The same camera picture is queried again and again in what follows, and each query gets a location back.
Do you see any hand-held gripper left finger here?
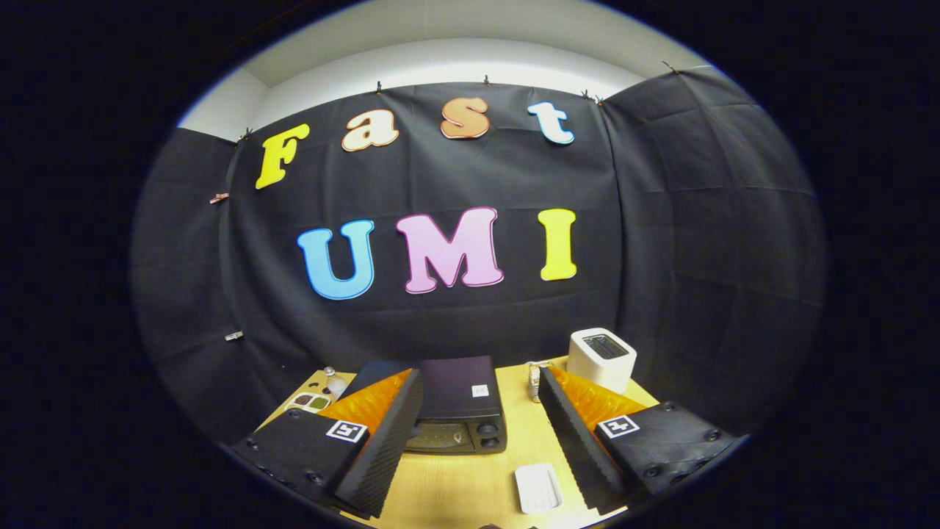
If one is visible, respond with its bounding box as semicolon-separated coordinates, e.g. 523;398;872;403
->
234;367;425;519

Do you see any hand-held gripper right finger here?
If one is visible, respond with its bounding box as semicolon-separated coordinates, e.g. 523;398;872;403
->
538;365;737;515

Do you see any black toaster oven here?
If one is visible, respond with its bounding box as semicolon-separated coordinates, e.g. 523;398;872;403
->
339;356;509;455

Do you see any white pop-up toaster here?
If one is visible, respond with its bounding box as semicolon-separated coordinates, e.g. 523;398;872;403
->
566;328;638;395

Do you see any white ribbed dish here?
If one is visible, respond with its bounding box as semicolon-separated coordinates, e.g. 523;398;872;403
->
514;462;565;515

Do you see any white divided seasoning dish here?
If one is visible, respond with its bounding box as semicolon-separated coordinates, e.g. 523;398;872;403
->
284;392;333;414

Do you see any small metal wire basket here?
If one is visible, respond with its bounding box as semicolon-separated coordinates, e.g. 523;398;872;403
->
526;360;554;403

